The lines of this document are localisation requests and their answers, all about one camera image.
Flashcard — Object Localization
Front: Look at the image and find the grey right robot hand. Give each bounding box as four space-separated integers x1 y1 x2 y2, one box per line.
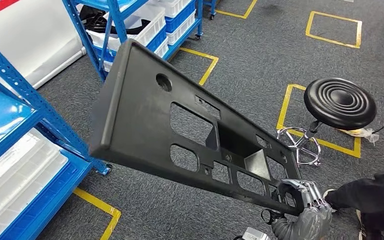
270 178 334 240

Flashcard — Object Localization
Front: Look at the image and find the black plastic plate bracket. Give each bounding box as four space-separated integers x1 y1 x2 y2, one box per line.
88 39 307 217

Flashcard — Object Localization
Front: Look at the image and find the blue metal shelf rack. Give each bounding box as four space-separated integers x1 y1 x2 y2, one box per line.
0 31 112 240
62 0 203 83
203 0 218 20

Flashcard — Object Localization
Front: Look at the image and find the person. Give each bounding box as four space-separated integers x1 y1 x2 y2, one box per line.
322 161 384 240

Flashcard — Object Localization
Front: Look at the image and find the clear plastic wrapped bundle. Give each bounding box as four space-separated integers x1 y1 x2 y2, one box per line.
338 127 380 144

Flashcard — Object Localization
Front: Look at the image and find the black round stool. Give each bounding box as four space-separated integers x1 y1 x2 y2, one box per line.
276 77 378 167

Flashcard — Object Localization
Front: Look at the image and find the white plastic bin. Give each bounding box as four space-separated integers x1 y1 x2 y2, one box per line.
147 0 194 19
103 37 170 73
166 10 198 46
85 4 167 53
0 127 70 240

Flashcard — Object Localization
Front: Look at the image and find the black parts pile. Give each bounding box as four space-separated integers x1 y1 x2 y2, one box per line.
78 4 144 36

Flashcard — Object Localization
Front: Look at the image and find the white car with red stripe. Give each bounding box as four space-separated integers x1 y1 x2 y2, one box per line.
0 0 88 90

